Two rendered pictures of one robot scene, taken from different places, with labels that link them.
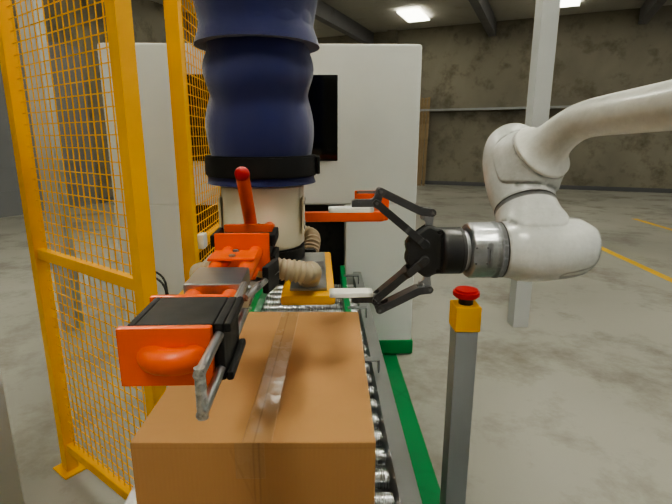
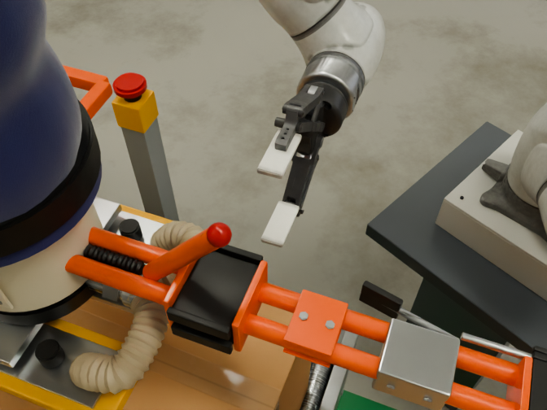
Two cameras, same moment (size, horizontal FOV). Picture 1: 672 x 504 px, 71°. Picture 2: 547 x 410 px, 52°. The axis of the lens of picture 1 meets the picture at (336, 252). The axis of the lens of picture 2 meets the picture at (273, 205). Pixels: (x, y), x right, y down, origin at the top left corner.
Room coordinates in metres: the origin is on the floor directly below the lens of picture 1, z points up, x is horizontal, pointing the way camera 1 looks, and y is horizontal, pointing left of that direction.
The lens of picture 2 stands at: (0.56, 0.40, 1.79)
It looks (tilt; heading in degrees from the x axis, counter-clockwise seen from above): 51 degrees down; 292
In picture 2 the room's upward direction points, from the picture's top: straight up
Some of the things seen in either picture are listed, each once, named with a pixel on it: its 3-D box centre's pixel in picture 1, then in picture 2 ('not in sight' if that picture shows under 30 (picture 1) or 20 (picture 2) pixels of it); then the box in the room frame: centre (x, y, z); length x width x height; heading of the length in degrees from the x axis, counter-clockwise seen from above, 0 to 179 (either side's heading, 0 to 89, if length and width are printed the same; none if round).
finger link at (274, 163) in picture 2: (350, 209); (279, 153); (0.73, -0.02, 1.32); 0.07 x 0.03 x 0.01; 92
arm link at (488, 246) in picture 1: (479, 249); (329, 89); (0.74, -0.23, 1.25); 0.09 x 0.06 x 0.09; 2
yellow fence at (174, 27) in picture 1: (218, 215); not in sight; (2.38, 0.60, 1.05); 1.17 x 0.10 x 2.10; 1
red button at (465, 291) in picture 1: (466, 296); (130, 89); (1.20, -0.35, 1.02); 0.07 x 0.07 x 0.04
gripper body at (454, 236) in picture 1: (434, 250); (313, 122); (0.73, -0.16, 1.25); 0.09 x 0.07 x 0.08; 92
